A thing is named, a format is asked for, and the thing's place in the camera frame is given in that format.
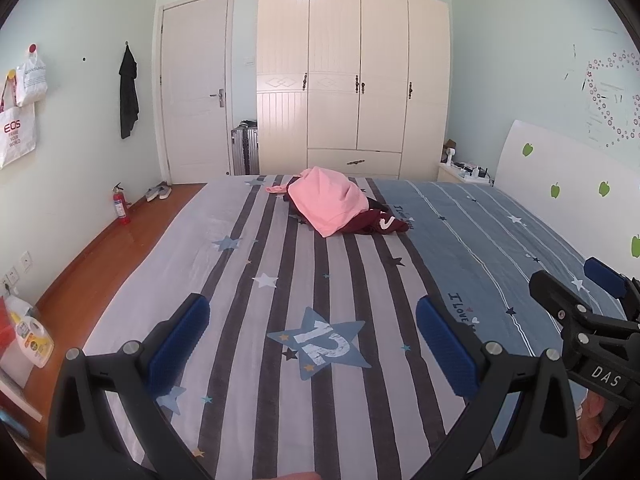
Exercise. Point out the white plastic bag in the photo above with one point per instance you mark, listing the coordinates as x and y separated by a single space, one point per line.
31 82

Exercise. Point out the white door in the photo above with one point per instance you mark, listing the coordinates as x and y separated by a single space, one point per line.
195 85

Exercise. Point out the circle wall sticker decoration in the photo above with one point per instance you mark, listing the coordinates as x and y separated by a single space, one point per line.
610 105

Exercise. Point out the white detergent bottle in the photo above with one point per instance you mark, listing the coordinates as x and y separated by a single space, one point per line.
32 335

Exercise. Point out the small white fan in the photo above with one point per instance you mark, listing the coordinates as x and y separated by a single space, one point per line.
451 156

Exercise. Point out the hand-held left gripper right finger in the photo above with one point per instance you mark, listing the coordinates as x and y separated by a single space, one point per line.
445 350

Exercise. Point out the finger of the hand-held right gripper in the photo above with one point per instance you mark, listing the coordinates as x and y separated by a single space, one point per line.
545 290
602 272

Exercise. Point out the striped star bed sheet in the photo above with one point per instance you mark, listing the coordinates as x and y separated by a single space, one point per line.
250 360

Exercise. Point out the black long cloth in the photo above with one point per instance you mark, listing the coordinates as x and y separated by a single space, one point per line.
129 95

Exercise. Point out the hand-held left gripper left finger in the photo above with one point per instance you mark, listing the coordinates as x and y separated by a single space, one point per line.
180 340

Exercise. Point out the small brown box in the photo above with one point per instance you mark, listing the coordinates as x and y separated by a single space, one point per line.
448 146

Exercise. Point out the person's right hand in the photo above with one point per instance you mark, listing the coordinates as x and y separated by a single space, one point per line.
595 425

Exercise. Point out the maroon garment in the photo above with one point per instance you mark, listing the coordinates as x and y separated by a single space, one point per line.
380 222

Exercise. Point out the white nightstand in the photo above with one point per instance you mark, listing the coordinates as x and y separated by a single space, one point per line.
450 173

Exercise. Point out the red box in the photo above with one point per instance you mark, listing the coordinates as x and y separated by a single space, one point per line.
5 327

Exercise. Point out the white tote bag red print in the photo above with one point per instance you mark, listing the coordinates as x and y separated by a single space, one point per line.
15 135

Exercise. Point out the cream wardrobe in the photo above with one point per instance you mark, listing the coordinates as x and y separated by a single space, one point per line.
335 60

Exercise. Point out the white low shelf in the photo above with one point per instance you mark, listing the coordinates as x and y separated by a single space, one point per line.
15 385

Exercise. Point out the white headboard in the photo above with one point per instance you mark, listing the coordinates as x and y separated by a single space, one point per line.
550 160

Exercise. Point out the white wall socket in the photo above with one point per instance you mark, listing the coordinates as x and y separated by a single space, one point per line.
10 278
25 260

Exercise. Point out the pink printed T-shirt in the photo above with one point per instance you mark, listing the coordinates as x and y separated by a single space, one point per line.
325 200

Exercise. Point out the red fire extinguisher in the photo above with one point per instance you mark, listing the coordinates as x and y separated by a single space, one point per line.
121 207

